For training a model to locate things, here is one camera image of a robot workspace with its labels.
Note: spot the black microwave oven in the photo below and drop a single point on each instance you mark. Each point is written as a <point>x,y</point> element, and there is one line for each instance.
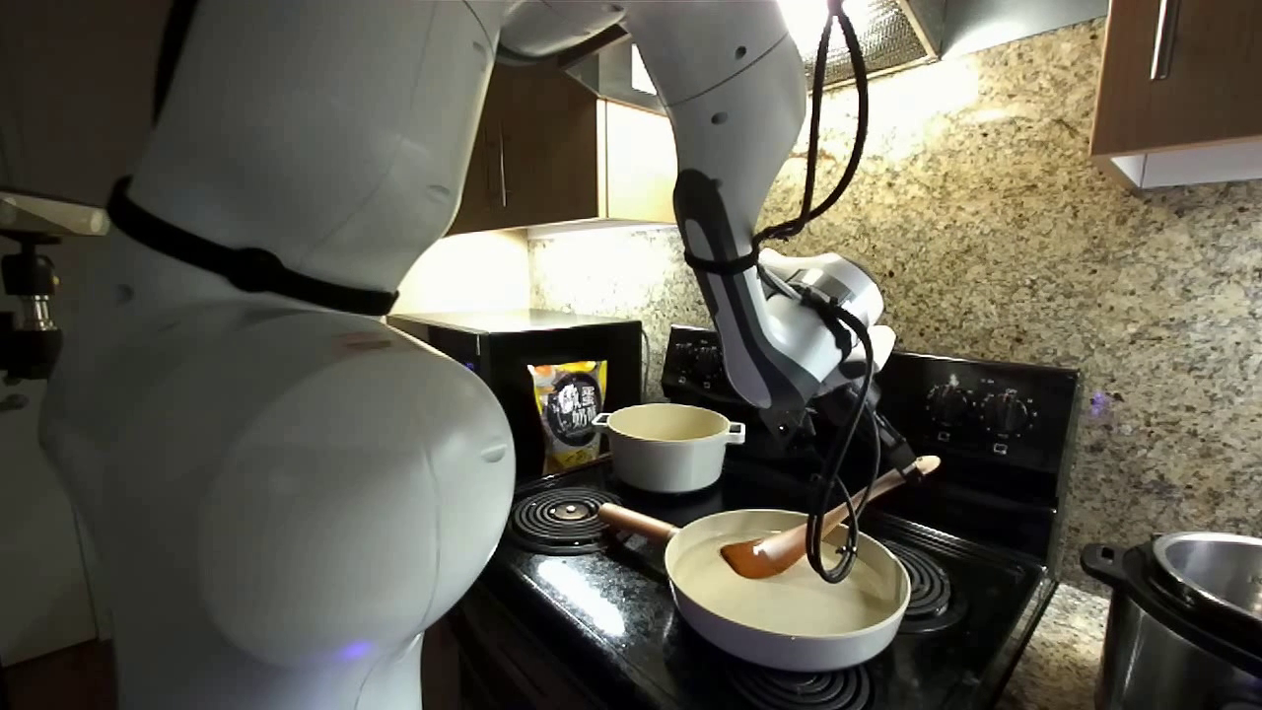
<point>460,355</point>

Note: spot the wooden spatula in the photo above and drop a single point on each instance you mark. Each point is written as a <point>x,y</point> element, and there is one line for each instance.
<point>769,555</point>

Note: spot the yellow black snack bag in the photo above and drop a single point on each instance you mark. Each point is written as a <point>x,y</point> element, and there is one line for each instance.
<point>571,415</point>

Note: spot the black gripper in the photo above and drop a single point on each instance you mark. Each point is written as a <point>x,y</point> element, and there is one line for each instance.
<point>843,418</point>

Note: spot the black electric stove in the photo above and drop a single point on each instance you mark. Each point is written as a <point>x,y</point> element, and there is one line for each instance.
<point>989,434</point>

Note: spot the metal range hood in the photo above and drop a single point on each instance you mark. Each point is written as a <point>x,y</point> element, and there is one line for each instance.
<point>948,26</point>

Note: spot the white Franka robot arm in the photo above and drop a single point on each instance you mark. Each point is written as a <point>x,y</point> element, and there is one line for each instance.
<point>291,486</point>

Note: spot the stainless steel pressure cooker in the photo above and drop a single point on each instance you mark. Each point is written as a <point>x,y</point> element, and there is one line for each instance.
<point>1157,631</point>

